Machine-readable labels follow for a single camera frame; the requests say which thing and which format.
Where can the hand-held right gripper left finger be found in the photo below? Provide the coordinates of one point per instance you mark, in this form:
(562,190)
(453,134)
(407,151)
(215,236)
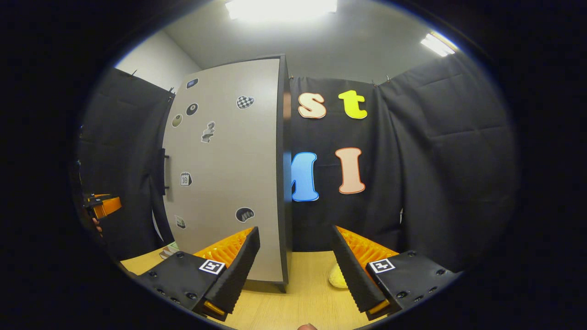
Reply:
(236,275)

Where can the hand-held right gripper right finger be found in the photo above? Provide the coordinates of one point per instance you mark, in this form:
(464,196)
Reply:
(351,275)

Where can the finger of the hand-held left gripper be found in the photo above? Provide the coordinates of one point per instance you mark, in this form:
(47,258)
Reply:
(109,207)
(96,197)

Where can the dark grey cabinet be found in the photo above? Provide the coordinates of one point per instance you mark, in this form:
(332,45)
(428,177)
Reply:
(287,183)

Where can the yellow bun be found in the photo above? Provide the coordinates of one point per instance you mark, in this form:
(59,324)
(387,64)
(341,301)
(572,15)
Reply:
(337,277)

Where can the green book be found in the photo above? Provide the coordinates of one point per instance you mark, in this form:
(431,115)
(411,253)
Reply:
(173,247)

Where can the white book brown cover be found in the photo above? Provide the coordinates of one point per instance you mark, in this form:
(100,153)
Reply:
(164,253)

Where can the black backdrop cloth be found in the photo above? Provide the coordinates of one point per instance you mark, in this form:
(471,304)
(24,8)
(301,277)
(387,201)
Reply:
(435,160)

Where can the small ceiling light panel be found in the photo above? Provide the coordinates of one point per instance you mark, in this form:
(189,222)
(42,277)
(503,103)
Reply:
(438,45)

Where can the large ceiling light panel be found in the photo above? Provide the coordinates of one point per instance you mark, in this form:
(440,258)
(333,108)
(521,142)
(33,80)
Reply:
(282,9)

